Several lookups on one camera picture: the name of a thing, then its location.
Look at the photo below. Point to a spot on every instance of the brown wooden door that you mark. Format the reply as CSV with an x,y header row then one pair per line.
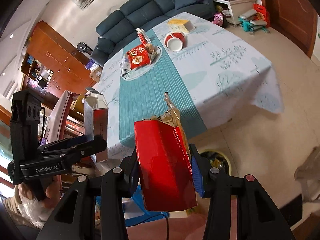
x,y
295,19

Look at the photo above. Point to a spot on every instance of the yellow rim trash bin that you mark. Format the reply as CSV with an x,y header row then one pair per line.
x,y
218,159

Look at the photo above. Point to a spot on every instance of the yellow long carton box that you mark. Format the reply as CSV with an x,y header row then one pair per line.
x,y
184,26

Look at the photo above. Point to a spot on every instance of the leaf pattern tablecloth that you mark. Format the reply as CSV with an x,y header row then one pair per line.
x,y
214,75

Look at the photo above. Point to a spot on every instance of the red white paper bucket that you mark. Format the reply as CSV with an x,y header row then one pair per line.
x,y
174,41

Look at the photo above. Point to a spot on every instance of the red snack bag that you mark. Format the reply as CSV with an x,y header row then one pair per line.
x,y
138,57

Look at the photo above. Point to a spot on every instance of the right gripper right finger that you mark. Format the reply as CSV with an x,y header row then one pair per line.
x,y
257,216

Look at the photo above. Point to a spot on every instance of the cardboard box on floor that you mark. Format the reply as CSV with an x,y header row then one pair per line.
x,y
96,73

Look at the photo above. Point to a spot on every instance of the dark teal sofa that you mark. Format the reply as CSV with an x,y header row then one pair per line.
x,y
119,28

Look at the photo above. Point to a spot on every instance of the grey plastic chair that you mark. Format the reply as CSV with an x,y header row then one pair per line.
x,y
308,176

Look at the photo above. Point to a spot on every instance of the white low cabinet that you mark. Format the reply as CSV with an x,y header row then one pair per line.
x,y
235,8

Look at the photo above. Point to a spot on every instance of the person left hand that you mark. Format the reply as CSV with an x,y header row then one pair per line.
x,y
53,194

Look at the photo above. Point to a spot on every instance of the blue plastic stool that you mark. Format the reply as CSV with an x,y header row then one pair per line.
x,y
135,212

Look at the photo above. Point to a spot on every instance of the long wooden side table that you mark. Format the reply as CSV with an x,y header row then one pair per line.
x,y
55,126

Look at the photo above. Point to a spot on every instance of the red white torn carton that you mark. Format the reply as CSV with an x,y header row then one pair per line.
x,y
143,37

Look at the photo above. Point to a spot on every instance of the wooden cabinet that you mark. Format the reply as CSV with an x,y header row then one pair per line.
x,y
54,64

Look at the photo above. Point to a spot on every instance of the red cardboard box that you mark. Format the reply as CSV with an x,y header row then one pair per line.
x,y
165,170

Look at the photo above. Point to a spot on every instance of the white purple small box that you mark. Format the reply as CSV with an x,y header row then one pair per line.
x,y
125,65

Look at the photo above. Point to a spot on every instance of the small red gift bag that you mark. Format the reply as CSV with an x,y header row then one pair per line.
x,y
262,13

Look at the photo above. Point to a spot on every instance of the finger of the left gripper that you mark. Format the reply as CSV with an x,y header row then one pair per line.
x,y
86,149
64,143

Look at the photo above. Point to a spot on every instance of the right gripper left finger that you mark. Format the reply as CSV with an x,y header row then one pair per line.
x,y
74,215

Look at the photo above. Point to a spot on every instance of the teal exercise stepper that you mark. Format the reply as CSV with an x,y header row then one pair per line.
x,y
250,25

